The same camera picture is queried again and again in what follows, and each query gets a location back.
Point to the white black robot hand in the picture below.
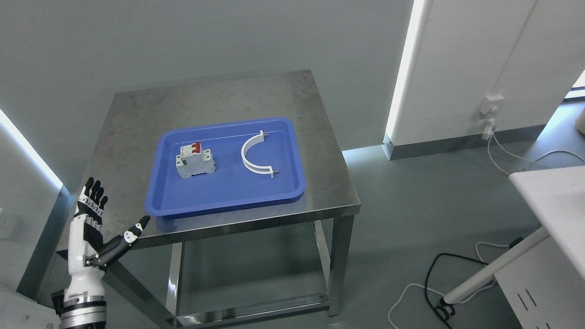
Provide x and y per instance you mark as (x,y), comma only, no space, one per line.
(88,255)

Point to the grey circuit breaker red switches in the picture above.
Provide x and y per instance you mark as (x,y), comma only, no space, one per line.
(194,160)

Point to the stainless steel table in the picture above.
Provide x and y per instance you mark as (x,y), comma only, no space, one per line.
(123,161)

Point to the blue plastic tray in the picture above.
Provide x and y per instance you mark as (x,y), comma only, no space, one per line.
(231,186)

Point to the white curved pipe clamp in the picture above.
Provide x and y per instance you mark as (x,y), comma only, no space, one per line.
(253,161)

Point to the white power plug adapter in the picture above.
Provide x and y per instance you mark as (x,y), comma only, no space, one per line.
(489,129)

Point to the white perforated cabinet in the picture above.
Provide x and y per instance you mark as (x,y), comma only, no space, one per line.
(544,289)

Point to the white wall socket box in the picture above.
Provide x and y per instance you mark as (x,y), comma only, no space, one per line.
(491,104)

